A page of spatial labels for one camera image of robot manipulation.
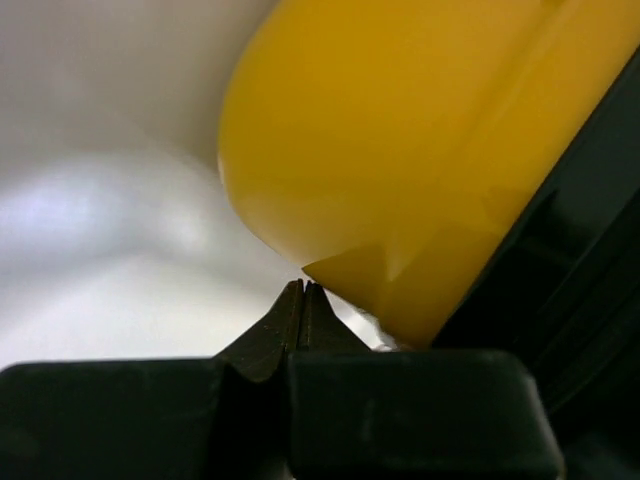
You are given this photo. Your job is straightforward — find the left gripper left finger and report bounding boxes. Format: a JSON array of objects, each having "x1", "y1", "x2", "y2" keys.
[{"x1": 1, "y1": 280, "x2": 303, "y2": 479}]

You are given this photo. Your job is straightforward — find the yellow suitcase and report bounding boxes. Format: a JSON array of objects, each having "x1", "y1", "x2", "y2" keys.
[{"x1": 216, "y1": 0, "x2": 640, "y2": 416}]

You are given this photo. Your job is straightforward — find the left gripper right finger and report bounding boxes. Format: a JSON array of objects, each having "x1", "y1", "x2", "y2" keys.
[{"x1": 287, "y1": 283, "x2": 566, "y2": 479}]

